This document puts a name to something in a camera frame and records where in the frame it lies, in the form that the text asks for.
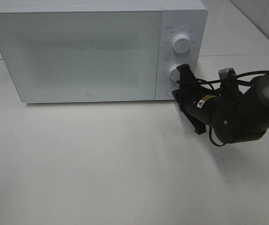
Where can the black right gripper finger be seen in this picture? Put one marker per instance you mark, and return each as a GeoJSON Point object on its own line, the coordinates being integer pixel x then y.
{"type": "Point", "coordinates": [186, 76]}
{"type": "Point", "coordinates": [199, 127]}

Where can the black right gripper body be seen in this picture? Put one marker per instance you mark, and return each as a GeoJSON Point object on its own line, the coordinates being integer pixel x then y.
{"type": "Point", "coordinates": [187, 96]}

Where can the white microwave knob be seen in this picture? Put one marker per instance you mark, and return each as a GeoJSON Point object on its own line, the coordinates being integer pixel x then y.
{"type": "Point", "coordinates": [173, 73]}
{"type": "Point", "coordinates": [181, 43]}

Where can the round white door button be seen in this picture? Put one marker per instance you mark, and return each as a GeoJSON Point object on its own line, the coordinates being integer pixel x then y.
{"type": "Point", "coordinates": [170, 90]}

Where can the white microwave door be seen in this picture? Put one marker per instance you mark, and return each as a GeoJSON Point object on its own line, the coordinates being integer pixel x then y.
{"type": "Point", "coordinates": [78, 57]}

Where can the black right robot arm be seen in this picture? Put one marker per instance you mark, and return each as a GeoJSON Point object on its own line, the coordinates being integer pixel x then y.
{"type": "Point", "coordinates": [235, 107]}

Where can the white microwave oven body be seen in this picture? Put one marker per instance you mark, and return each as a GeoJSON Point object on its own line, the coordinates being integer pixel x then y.
{"type": "Point", "coordinates": [177, 16]}

